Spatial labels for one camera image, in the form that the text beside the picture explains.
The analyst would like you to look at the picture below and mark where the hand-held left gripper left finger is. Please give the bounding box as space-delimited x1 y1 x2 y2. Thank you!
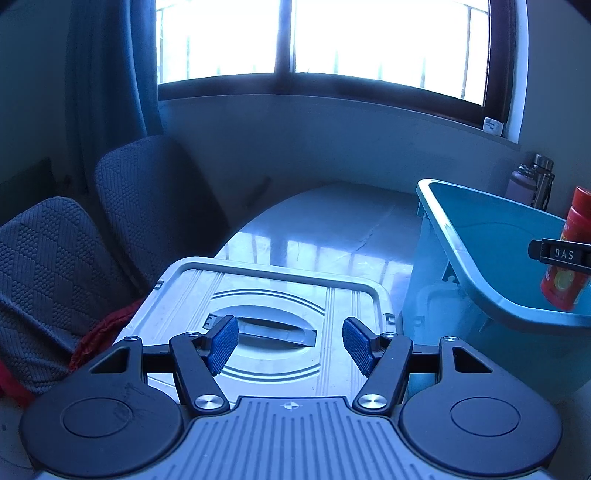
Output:
88 316 240 414

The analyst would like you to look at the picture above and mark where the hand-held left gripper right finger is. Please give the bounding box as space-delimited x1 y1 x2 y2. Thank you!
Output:
342 316 498 415

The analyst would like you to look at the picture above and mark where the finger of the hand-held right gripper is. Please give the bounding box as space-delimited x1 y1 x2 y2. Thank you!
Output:
527 237 591 269

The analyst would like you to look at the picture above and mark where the red bottle with yellow label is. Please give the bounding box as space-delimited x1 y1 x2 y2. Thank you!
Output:
540 186 591 313

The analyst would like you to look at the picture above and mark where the blue plastic bin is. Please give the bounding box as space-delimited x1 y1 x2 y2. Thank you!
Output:
401 178 591 394

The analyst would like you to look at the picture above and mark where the white storage box lid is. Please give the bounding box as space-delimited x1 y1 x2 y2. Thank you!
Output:
113 257 398 403

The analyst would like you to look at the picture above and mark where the steel water bottle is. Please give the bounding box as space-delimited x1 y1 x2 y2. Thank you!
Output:
530 154 556 211

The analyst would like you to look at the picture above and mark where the purple water bottle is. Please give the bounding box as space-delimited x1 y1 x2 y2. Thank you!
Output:
505 161 534 205

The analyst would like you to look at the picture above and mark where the red cloth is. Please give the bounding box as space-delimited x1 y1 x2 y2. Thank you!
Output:
68 299 145 372

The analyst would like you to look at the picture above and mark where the grey fabric chair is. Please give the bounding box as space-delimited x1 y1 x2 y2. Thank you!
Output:
95 135 232 289
0 196 139 395

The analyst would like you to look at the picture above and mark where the dark framed window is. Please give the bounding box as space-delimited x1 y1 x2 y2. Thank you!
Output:
154 0 517 139

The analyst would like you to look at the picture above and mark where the blue curtain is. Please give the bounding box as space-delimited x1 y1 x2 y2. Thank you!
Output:
67 0 163 190

